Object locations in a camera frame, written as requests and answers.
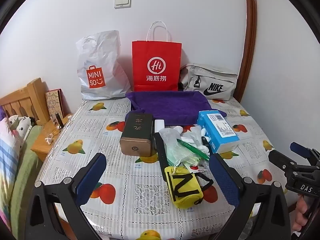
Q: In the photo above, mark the purple plush toy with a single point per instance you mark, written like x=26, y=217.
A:
x=2, y=112

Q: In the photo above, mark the wooden headboard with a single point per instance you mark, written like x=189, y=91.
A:
x=25, y=97

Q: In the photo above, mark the green bedsheet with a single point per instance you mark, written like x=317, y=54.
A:
x=25, y=170

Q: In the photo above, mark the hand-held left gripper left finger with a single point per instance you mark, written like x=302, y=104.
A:
x=91, y=177

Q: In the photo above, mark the fruit print tablecloth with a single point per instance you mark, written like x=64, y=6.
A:
x=140, y=192

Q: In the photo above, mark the green pen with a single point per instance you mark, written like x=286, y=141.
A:
x=192, y=148

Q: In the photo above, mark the red paper bag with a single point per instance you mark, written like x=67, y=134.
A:
x=156, y=52

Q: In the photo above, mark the patterned book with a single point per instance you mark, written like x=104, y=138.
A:
x=53, y=102

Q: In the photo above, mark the brown wooden door frame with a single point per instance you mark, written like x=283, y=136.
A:
x=251, y=30

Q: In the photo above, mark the wooden nightstand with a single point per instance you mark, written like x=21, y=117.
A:
x=41, y=145

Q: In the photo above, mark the white plastic shopping bag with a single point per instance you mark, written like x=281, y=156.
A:
x=100, y=55

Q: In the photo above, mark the striped blanket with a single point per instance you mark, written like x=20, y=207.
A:
x=7, y=150

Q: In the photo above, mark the person's right hand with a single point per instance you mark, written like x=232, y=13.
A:
x=300, y=215

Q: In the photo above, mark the small white trinkets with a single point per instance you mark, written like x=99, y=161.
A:
x=49, y=138

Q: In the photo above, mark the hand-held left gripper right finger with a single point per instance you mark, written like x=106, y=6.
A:
x=223, y=177

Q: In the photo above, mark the dark green tin box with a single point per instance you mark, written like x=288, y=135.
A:
x=137, y=132

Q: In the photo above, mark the grey waist bag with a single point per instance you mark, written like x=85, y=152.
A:
x=215, y=75

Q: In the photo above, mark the blue tissue box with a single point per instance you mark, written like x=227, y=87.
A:
x=220, y=132

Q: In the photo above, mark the yellow snack packet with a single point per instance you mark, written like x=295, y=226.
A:
x=197, y=168

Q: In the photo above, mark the small black bottle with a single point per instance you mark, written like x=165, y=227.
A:
x=58, y=120

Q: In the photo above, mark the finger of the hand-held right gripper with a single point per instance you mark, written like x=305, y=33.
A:
x=300, y=149
x=281, y=161

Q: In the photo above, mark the purple fabric storage tray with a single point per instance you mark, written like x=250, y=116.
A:
x=170, y=105

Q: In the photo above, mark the white wall switch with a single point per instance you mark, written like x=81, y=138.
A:
x=122, y=1

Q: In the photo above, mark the white sponge block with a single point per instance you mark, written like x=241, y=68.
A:
x=159, y=125

